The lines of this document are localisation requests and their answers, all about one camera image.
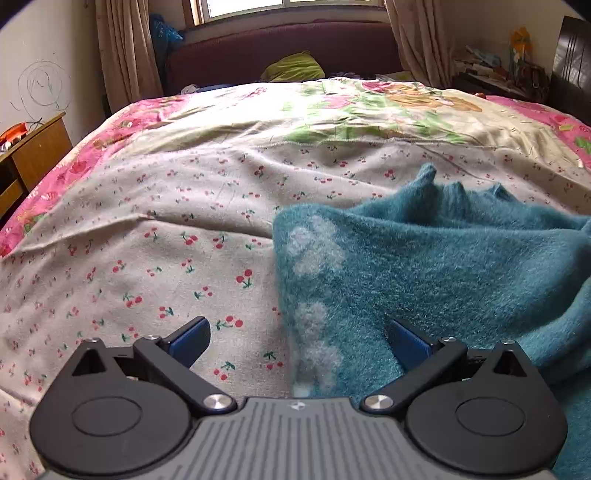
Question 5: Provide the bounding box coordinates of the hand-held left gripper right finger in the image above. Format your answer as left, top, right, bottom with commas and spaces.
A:
360, 319, 543, 415

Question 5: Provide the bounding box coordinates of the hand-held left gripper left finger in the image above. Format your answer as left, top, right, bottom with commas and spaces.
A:
59, 316, 237, 415

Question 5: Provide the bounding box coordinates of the teal fuzzy sweater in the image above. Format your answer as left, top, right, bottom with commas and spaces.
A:
272, 164, 591, 480

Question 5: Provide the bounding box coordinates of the cherry print bed sheet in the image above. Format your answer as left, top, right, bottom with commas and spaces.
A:
0, 138, 591, 480

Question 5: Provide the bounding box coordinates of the pink floral quilt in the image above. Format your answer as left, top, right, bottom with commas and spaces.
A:
0, 78, 591, 259

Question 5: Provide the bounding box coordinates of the wooden side cabinet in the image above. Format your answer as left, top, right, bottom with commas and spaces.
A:
0, 112, 74, 217

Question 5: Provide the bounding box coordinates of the cluttered bedside table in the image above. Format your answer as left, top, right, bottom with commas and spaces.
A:
452, 25, 550, 102

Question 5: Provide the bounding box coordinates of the maroon padded headboard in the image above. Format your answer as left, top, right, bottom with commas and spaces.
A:
165, 21, 403, 95

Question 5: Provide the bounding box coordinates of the yellow-green pillow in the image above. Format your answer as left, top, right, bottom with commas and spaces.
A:
261, 51, 326, 83

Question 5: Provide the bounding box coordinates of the beige curtain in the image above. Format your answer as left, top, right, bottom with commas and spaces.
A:
384, 0, 455, 84
95, 0, 163, 114

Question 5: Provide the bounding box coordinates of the blue plastic bag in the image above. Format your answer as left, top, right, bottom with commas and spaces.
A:
148, 13, 185, 79

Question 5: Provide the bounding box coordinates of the dark brown cabinet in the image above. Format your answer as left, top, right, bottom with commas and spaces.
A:
549, 15, 591, 125

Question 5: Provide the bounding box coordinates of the window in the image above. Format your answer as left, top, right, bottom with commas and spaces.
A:
182, 0, 389, 28

